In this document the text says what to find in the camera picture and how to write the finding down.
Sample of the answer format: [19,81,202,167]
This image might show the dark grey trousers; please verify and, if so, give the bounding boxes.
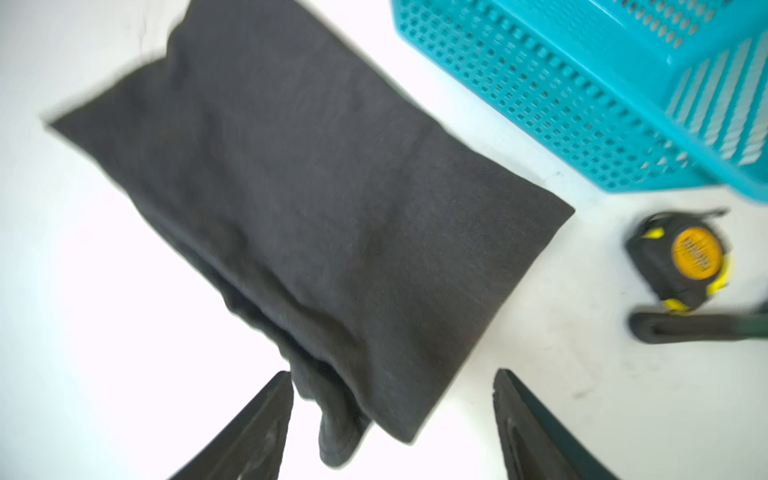
[51,1,574,467]

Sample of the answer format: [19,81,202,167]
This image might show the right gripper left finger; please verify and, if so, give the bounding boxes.
[171,371,294,480]

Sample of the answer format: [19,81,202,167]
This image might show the teal plastic basket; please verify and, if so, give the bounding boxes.
[392,0,767,203]

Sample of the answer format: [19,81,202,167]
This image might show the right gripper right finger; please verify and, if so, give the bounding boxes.
[493,369,616,480]

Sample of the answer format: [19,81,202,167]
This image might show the dark green pipe wrench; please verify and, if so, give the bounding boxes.
[627,302,767,345]

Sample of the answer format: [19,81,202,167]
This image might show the yellow black tape measure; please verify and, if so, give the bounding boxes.
[624,208,732,313]

